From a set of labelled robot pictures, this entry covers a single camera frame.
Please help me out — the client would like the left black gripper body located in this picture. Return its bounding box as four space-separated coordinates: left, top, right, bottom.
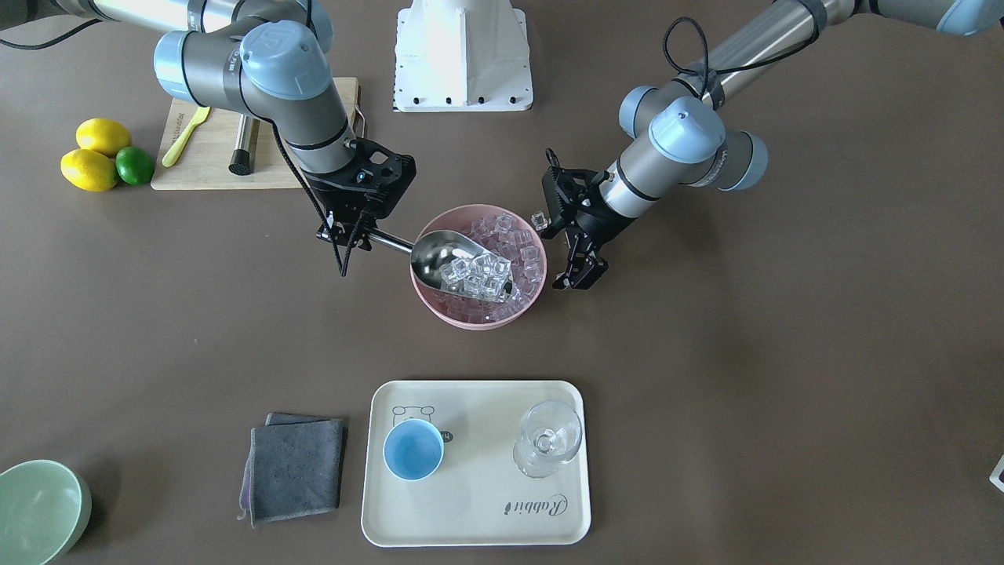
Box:
538 148 634 253

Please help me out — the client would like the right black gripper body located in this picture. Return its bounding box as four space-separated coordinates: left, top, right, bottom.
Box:
305 138 417 222

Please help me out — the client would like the pink bowl of ice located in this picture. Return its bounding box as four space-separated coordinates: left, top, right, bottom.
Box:
411 204 547 330

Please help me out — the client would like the stainless steel ice scoop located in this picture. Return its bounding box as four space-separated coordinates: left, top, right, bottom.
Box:
367 228 512 303

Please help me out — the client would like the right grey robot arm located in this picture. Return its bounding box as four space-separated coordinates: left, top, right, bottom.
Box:
2 1 416 252

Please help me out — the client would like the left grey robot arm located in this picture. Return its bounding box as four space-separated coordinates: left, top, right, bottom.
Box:
538 1 1002 290

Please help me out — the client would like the loose ice cube far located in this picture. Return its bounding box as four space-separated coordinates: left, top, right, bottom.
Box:
530 211 550 231

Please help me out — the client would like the light blue plastic cup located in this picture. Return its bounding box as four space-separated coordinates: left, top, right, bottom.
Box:
381 418 446 480

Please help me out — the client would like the steel muddler black tip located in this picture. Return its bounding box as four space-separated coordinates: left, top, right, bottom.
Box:
228 115 258 176

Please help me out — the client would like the bamboo cutting board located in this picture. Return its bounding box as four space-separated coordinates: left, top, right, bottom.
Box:
151 76 361 191

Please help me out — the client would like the clear wine glass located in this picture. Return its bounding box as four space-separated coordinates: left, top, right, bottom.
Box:
512 399 584 479

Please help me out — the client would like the yellow plastic knife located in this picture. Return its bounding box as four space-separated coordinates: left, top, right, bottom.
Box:
161 107 212 168

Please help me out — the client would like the green lime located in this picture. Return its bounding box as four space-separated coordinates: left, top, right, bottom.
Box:
115 146 157 186

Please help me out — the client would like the cream rabbit serving tray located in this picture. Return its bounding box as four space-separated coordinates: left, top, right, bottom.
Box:
361 380 592 547

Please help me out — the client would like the grey folded cloth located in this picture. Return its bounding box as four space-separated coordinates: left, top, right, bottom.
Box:
238 412 347 528

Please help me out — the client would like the upper yellow lemon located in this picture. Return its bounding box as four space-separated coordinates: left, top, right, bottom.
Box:
75 118 132 159

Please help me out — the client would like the yellow lemon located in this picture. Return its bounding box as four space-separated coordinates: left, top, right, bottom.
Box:
75 118 132 159
60 149 119 192

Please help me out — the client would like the lower yellow lemon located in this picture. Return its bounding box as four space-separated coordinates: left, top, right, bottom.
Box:
60 149 119 192

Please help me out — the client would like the pale green bowl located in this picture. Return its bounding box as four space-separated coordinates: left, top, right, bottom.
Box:
1 459 91 564

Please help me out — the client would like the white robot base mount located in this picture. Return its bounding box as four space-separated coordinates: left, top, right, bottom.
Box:
392 1 534 112

